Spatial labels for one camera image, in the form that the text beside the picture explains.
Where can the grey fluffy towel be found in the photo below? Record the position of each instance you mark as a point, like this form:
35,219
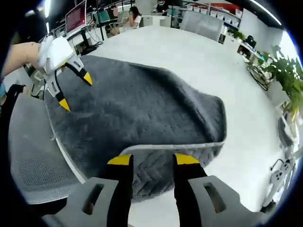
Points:
132,106

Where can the person's left hand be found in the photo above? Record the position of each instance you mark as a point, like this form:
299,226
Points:
42,54

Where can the black monitor stand base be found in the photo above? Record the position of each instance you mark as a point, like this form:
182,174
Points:
90,49

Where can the computer monitor with red screen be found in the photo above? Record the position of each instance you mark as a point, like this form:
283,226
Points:
75,17

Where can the white game controller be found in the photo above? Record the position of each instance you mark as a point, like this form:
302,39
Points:
286,166
278,178

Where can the shelf with white bins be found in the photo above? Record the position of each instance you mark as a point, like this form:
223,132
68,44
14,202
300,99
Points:
213,13

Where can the potted green plant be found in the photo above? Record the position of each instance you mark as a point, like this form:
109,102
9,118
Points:
286,73

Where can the small green plant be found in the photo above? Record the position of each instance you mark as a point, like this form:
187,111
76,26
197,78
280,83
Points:
236,34

